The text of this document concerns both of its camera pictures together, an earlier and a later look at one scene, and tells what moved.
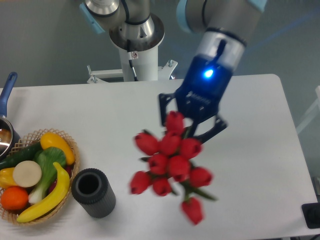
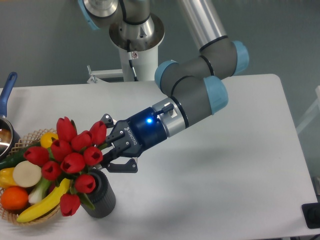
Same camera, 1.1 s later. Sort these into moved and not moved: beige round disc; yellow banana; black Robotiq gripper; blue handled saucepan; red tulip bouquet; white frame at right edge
Moved: red tulip bouquet; black Robotiq gripper
Not moved: yellow banana; beige round disc; blue handled saucepan; white frame at right edge
